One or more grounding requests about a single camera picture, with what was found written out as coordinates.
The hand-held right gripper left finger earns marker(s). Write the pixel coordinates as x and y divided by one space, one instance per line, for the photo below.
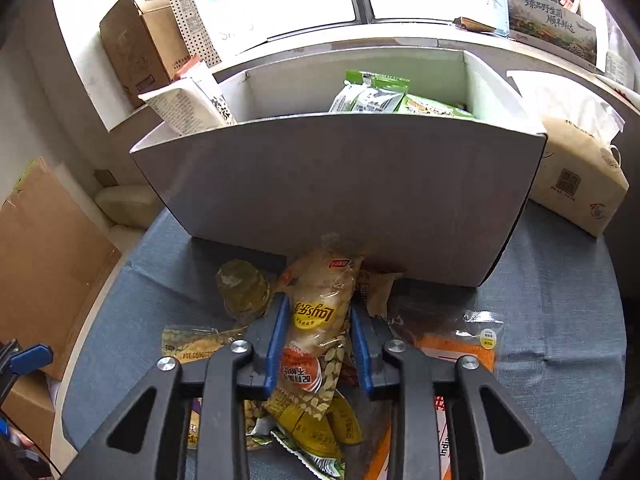
277 345

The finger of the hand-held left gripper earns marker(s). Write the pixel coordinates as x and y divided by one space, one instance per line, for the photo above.
30 356

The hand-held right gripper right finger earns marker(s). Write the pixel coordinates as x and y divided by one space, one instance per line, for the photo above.
360 355

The beige chip bag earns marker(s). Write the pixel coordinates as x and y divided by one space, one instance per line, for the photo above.
315 280

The white storage box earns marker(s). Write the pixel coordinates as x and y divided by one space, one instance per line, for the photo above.
340 195

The white red snack packet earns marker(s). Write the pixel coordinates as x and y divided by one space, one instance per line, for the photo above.
190 105

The green seaweed packet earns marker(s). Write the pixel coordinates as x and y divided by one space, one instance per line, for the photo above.
365 95

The low brown cardboard box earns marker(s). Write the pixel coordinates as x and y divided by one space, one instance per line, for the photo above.
30 410

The gold lid jelly cup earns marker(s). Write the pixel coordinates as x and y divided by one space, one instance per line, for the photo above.
242 290

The yellow peanut packet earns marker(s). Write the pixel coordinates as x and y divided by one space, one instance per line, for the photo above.
200 342

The orange clear snack packet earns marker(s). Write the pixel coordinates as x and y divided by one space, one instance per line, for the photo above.
450 347

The large brown cardboard sheet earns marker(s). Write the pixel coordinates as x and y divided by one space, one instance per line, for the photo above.
45 260

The orange white flat packet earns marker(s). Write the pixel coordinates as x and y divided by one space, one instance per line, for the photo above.
377 460

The yellow green snack packet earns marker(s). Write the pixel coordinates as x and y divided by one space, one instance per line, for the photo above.
310 462

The beige cushion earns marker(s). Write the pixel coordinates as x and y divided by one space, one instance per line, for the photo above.
127 207

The beige tissue pack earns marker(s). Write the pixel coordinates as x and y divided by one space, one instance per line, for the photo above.
575 180

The polka dot shopping bag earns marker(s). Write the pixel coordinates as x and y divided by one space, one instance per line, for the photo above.
200 25

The flat brown snack packet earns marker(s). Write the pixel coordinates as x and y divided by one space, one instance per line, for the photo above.
475 25

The blue printed box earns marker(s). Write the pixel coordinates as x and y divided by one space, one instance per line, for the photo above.
550 20

